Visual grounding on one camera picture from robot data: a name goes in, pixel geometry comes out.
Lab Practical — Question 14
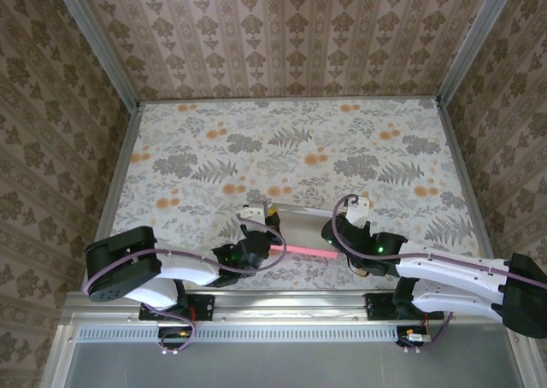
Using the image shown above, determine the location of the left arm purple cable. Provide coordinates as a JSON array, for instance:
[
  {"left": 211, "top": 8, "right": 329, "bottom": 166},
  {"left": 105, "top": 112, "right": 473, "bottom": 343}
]
[{"left": 85, "top": 216, "right": 286, "bottom": 356}]

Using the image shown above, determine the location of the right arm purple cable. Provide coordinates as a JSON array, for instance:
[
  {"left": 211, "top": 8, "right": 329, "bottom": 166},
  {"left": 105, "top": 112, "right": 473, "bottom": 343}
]
[{"left": 332, "top": 195, "right": 547, "bottom": 355}]

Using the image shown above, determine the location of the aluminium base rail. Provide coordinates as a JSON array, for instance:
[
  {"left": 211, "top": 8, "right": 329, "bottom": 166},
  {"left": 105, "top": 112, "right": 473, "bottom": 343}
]
[{"left": 62, "top": 289, "right": 529, "bottom": 326}]

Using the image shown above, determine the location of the grey metal sheet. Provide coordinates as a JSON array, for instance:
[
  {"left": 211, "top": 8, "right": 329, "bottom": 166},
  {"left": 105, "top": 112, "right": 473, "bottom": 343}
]
[{"left": 63, "top": 340, "right": 529, "bottom": 388}]

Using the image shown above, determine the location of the aluminium table end rail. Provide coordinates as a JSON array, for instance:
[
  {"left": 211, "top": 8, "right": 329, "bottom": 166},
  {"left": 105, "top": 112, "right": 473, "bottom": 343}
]
[{"left": 138, "top": 95, "right": 441, "bottom": 105}]

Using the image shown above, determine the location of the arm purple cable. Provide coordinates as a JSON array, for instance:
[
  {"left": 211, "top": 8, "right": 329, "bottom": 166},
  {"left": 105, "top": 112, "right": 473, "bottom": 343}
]
[
  {"left": 85, "top": 216, "right": 286, "bottom": 356},
  {"left": 332, "top": 195, "right": 547, "bottom": 355}
]

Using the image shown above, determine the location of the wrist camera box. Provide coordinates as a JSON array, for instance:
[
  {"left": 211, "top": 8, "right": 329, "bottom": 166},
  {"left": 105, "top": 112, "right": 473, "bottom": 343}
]
[
  {"left": 344, "top": 196, "right": 371, "bottom": 226},
  {"left": 239, "top": 202, "right": 269, "bottom": 223}
]

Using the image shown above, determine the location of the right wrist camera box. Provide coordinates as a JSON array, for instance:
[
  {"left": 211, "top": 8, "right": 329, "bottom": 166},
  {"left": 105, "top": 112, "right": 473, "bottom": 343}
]
[{"left": 344, "top": 196, "right": 371, "bottom": 226}]

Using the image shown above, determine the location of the aluminium frame post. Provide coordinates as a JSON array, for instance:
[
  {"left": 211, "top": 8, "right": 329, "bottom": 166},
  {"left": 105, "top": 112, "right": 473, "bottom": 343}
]
[
  {"left": 49, "top": 0, "right": 143, "bottom": 112},
  {"left": 435, "top": 0, "right": 523, "bottom": 107}
]

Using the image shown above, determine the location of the aluminium table side rail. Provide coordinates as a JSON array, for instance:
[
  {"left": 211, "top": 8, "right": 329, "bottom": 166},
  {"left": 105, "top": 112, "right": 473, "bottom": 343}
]
[
  {"left": 436, "top": 99, "right": 499, "bottom": 261},
  {"left": 96, "top": 103, "right": 144, "bottom": 244}
]

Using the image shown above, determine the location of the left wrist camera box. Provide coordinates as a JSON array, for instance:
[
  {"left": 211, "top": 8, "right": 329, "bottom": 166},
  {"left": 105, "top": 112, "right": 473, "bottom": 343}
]
[{"left": 239, "top": 202, "right": 269, "bottom": 223}]

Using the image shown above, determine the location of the slotted grey cable duct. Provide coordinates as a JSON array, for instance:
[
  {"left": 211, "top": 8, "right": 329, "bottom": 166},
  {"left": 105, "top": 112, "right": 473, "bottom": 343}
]
[{"left": 76, "top": 322, "right": 403, "bottom": 343}]

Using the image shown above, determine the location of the pink paper box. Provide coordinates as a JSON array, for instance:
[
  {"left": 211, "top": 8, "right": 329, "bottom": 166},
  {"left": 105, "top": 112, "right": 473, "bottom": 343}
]
[{"left": 268, "top": 203, "right": 342, "bottom": 261}]

